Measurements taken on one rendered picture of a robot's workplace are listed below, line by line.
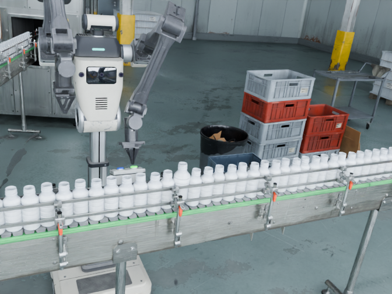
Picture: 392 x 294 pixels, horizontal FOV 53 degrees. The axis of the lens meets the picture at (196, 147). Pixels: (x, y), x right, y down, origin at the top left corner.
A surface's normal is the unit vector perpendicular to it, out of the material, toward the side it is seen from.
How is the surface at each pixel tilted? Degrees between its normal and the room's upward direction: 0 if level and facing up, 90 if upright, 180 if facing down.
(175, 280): 0
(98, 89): 90
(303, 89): 90
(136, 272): 0
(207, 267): 0
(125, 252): 90
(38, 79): 90
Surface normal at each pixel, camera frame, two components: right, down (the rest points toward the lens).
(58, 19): 0.37, -0.27
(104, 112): 0.40, 0.39
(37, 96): 0.11, 0.40
